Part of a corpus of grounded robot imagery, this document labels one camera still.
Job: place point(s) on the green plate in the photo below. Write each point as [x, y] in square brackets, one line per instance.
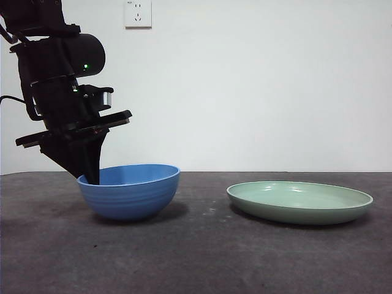
[294, 202]

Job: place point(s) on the blue bowl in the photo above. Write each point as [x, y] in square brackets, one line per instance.
[131, 199]

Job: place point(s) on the white wall socket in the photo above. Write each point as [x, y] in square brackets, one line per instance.
[138, 16]

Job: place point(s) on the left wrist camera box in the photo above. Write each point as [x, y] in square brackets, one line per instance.
[102, 98]

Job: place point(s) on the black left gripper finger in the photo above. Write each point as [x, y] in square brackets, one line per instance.
[70, 156]
[95, 159]

